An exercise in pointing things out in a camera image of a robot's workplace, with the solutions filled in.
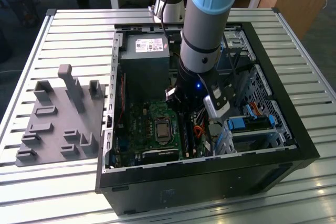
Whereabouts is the round grey speaker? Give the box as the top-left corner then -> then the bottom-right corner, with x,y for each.
208,119 -> 224,138

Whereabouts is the silver CPU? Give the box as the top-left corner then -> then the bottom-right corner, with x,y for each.
156,125 -> 169,138

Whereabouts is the black camera bracket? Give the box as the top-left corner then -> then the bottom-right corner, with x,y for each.
196,71 -> 235,110

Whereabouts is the orange and blue data cable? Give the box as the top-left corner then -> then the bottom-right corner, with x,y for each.
245,102 -> 265,120

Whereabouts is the black RAM slot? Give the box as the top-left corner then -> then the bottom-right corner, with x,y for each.
180,113 -> 191,158
189,115 -> 197,154

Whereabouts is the black wire waste basket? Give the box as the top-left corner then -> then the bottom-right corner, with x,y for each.
18,0 -> 40,27

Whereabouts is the green motherboard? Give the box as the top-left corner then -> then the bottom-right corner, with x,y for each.
112,98 -> 208,167

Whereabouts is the grey disk bay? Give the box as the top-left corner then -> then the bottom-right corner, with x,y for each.
214,115 -> 299,157

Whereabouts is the CPU socket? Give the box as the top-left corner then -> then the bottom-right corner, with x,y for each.
153,120 -> 173,146

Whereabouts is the grey power supply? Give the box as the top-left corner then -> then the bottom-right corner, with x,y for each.
119,34 -> 172,99

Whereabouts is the orange wire bundle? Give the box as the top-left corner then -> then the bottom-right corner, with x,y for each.
193,113 -> 211,140

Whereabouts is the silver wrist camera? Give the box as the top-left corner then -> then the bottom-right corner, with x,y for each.
203,94 -> 232,119

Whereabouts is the black PC case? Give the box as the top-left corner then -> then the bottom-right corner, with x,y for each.
94,20 -> 321,216

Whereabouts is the grey drive cage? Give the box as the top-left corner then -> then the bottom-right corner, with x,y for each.
217,28 -> 257,96

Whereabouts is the blue disk carrier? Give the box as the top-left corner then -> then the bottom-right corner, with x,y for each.
227,116 -> 276,132

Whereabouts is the black camera cable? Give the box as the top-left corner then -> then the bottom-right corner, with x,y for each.
153,0 -> 239,86

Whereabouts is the grey parts rack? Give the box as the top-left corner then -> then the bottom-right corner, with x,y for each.
15,63 -> 107,167

